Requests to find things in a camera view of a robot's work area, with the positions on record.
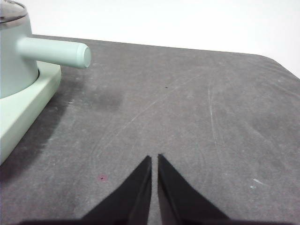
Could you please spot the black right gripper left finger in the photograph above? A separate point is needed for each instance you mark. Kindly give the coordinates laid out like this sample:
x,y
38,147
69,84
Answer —
x,y
131,201

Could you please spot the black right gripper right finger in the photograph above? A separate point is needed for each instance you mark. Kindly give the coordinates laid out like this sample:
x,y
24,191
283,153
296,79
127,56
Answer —
x,y
178,201

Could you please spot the glass lid with green knob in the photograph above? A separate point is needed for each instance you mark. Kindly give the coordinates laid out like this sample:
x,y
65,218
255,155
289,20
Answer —
x,y
11,11

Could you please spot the mint green cooker base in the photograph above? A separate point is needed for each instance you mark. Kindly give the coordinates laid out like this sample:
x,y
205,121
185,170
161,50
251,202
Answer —
x,y
23,110

